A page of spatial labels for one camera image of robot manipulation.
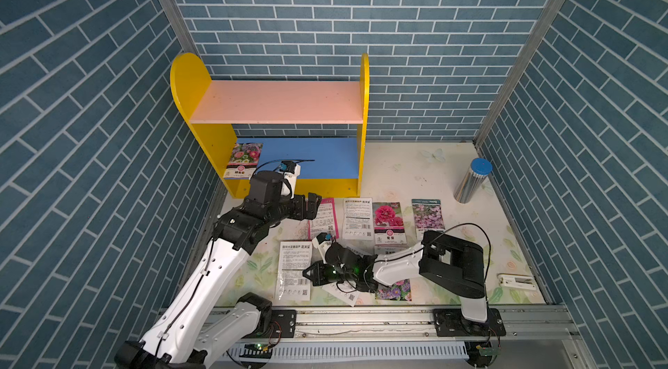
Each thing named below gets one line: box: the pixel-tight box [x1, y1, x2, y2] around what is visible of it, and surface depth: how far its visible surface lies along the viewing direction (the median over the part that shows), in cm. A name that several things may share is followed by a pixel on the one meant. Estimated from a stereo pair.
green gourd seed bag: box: [321, 279, 361, 308], surface depth 80 cm
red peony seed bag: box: [372, 201, 408, 255], surface depth 96 cm
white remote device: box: [496, 273, 537, 291], surface depth 82 cm
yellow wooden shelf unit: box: [170, 52, 370, 200], surface depth 79 cm
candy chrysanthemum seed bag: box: [223, 142, 264, 180], surface depth 98 cm
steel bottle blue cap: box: [453, 157, 494, 204], surface depth 93 cm
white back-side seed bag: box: [274, 240, 313, 301], surface depth 82 cm
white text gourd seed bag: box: [342, 197, 374, 242], surface depth 98 cm
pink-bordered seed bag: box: [307, 197, 340, 241], surface depth 96 cm
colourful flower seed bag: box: [374, 278, 413, 302], surface depth 81 cm
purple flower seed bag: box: [411, 198, 446, 242], surface depth 98 cm
